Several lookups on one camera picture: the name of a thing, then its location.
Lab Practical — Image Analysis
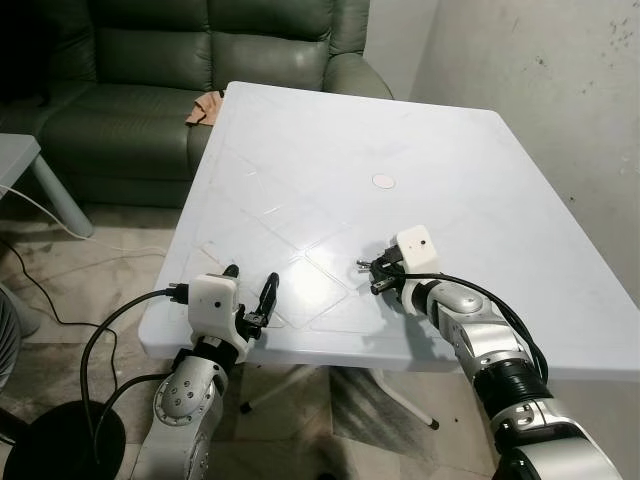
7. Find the brown crumpled cloth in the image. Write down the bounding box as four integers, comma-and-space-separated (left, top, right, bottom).
186, 90, 226, 127

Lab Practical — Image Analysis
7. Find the dark green leather sofa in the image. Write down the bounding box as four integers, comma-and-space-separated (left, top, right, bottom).
0, 0, 396, 209

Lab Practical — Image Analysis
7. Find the black round floor base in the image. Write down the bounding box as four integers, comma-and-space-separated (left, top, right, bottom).
3, 400, 129, 480

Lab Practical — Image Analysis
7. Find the grey ribbed object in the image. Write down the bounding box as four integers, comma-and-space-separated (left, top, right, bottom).
0, 283, 41, 391

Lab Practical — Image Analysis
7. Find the grey side table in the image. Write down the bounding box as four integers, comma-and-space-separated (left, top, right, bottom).
0, 133, 94, 239

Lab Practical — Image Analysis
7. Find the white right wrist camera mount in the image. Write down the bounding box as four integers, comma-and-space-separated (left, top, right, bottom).
393, 226, 444, 279

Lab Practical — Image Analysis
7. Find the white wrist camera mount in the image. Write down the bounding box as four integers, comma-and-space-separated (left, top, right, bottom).
393, 226, 444, 279
187, 273, 246, 346

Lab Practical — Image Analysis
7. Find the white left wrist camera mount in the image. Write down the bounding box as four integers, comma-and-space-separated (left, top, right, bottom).
187, 273, 246, 346

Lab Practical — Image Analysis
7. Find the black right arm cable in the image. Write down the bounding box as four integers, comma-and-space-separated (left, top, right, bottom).
395, 272, 549, 386

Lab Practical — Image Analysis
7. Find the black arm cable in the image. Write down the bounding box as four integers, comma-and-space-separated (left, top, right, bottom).
80, 285, 191, 461
395, 272, 549, 386

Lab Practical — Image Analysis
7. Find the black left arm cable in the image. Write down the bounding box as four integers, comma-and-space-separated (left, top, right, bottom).
80, 285, 191, 461

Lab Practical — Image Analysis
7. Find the white floor cable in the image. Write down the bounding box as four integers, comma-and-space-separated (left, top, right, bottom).
0, 186, 171, 257

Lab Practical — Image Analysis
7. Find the thin black floor cable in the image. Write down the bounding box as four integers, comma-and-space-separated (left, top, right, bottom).
0, 238, 141, 331

